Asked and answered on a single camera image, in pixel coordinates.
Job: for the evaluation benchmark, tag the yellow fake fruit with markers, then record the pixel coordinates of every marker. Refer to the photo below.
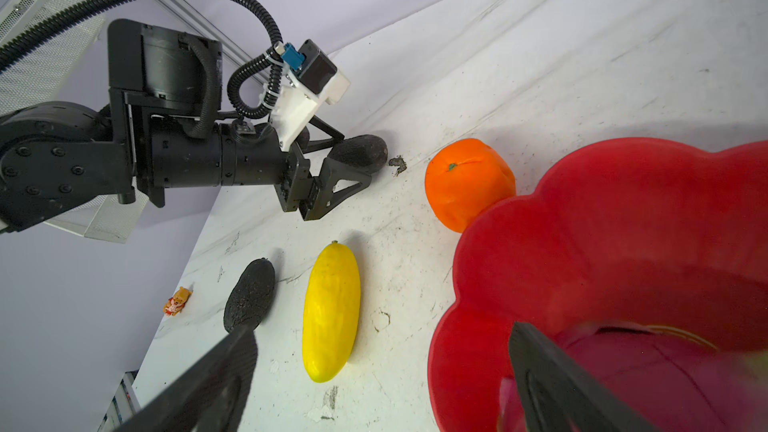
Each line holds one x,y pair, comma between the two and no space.
331,312

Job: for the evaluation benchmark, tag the red flower-shaped fruit bowl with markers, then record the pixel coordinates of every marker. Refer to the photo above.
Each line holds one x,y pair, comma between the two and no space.
639,230

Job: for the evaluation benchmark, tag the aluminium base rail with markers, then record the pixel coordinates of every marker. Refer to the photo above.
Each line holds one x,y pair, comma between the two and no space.
123,406

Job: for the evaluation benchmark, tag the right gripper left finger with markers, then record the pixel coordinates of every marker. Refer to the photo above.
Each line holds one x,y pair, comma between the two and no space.
209,396

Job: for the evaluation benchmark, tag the small candy wrapper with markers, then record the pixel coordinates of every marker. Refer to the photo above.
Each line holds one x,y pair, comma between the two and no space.
177,302

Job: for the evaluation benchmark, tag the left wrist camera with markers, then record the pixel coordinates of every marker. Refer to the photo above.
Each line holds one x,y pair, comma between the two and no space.
309,79

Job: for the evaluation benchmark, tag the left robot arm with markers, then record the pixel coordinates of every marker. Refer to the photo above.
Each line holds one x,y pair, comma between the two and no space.
56,156

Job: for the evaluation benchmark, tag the pink dragon fruit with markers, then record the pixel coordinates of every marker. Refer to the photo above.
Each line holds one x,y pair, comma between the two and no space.
677,384

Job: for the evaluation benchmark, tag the dark avocado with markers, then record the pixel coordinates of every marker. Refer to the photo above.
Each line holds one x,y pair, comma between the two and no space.
252,297
366,153

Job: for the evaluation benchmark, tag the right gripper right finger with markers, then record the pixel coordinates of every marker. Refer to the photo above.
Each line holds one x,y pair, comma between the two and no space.
557,394

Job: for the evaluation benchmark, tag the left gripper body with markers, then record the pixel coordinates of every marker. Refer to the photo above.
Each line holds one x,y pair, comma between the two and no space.
226,158

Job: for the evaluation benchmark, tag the orange fake fruit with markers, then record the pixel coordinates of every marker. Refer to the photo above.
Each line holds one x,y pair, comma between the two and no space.
464,179

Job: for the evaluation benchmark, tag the white mesh lower shelf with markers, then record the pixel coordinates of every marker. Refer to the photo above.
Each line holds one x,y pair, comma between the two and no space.
103,218

